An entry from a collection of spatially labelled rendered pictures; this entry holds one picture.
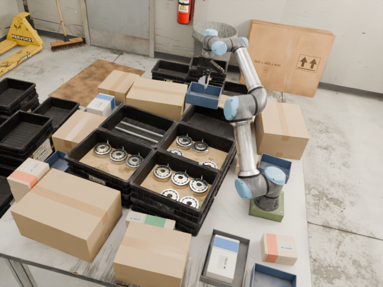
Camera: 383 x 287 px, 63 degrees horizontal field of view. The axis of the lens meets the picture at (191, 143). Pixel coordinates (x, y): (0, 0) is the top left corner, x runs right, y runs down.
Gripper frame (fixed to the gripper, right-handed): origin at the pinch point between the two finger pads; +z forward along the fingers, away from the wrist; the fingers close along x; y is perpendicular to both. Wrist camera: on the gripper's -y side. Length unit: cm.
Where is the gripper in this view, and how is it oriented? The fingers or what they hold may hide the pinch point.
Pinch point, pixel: (206, 86)
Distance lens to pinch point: 204.2
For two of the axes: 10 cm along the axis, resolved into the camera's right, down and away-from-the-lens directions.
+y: -9.7, -2.3, 1.2
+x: -2.3, 5.6, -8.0
